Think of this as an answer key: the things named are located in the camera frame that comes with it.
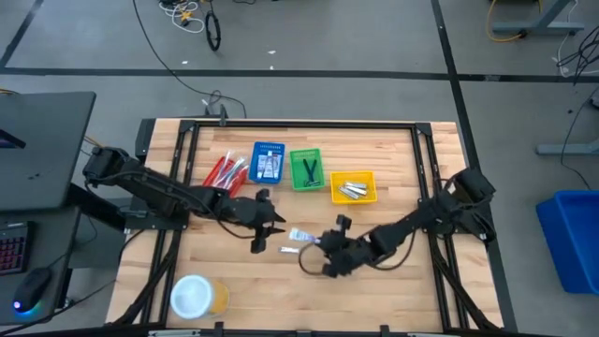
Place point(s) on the black post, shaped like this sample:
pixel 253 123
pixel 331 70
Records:
pixel 223 114

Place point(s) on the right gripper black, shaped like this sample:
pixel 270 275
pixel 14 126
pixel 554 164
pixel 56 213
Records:
pixel 353 250

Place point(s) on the dark screen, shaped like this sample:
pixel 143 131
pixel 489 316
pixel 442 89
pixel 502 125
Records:
pixel 9 139

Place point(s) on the black side desk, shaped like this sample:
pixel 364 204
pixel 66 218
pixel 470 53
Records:
pixel 47 150

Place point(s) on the yellow plastic basket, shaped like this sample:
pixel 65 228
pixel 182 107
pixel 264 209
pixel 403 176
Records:
pixel 367 199

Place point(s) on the yellow plug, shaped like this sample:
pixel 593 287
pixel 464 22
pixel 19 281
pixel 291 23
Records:
pixel 186 15

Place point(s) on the black desk leg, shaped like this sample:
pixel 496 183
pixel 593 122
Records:
pixel 93 206

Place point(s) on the blue plastic basket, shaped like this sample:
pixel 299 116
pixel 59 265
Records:
pixel 253 164

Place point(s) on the grey table leg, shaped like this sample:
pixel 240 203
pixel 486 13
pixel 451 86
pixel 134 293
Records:
pixel 538 27
pixel 566 149

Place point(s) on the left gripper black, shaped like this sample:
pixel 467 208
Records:
pixel 248 213

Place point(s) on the yellow cup with white lid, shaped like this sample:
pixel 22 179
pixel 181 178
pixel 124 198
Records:
pixel 193 297

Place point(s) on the black panel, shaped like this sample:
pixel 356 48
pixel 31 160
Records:
pixel 145 140

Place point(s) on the green plastic basket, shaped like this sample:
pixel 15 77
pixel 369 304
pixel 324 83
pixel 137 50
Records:
pixel 297 164

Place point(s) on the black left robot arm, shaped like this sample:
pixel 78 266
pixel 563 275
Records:
pixel 159 189

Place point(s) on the red plastic basket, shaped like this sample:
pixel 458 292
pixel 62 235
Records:
pixel 213 174

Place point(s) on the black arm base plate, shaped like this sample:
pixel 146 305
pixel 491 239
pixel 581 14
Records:
pixel 430 227
pixel 159 224

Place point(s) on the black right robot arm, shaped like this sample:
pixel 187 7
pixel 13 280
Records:
pixel 412 222

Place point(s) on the black aluminium rig frame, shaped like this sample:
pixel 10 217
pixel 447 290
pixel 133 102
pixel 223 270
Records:
pixel 304 124

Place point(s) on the black glowing computer mouse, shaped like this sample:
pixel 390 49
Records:
pixel 33 288

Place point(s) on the large blue plastic bin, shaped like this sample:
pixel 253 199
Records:
pixel 573 238

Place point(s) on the black keyboard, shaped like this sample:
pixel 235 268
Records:
pixel 11 248

